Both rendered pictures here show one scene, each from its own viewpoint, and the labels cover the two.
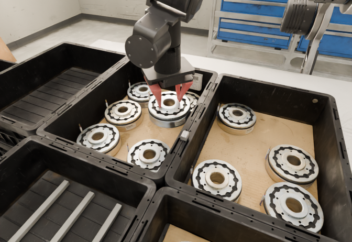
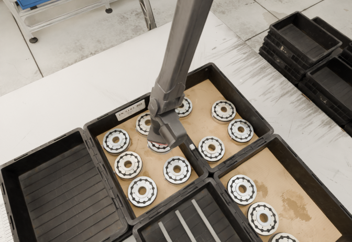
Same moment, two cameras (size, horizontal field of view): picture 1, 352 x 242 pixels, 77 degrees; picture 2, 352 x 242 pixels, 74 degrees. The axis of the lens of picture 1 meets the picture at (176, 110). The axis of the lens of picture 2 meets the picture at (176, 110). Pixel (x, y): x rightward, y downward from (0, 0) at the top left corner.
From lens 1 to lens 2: 0.56 m
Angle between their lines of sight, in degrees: 40
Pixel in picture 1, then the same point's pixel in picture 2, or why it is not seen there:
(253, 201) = (226, 140)
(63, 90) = (55, 197)
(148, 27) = (181, 132)
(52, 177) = (148, 230)
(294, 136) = (208, 93)
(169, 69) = not seen: hidden behind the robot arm
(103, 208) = (187, 208)
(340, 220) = (258, 123)
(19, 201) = not seen: outside the picture
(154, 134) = (156, 156)
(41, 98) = (50, 218)
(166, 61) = not seen: hidden behind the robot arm
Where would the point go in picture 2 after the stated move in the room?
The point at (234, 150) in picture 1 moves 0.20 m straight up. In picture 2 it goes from (197, 125) to (202, 100)
